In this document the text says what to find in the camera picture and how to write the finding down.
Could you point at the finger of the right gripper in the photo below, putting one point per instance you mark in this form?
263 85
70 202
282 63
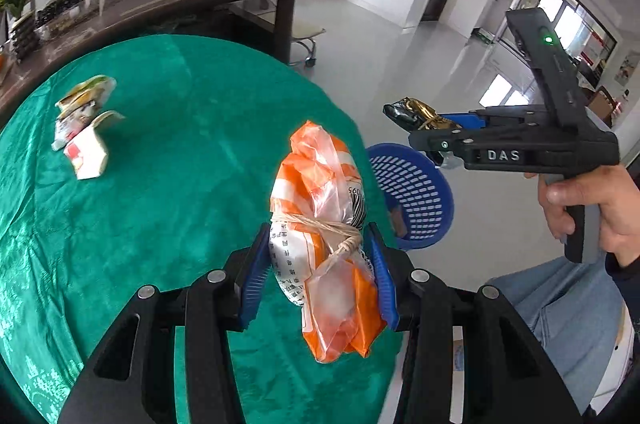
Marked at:
445 143
465 121

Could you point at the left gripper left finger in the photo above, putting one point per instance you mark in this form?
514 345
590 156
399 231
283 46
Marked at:
130 376

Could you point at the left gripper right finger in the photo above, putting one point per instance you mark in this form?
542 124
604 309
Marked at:
508 378

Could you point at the gold black foil wrapper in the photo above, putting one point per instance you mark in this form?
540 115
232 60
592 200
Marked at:
412 114

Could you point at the orange white plastic bag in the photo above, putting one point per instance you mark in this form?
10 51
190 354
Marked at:
318 210

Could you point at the crushed white red paper cup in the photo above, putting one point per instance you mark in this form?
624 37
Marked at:
86 151

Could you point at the burger paper wrapper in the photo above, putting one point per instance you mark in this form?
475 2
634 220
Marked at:
79 107

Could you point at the blue mesh trash basket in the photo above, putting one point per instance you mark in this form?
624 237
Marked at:
416 193

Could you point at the green tablecloth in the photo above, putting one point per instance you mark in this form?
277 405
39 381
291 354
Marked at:
205 125

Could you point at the rolling stool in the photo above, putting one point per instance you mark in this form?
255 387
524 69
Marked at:
305 35

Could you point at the dark wooden coffee table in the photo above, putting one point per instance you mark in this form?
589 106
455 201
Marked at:
107 21

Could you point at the glass fruit bowl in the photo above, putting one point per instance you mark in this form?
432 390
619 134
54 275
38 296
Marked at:
61 16

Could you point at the potted green plant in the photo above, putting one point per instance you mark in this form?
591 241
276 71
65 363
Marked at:
22 32

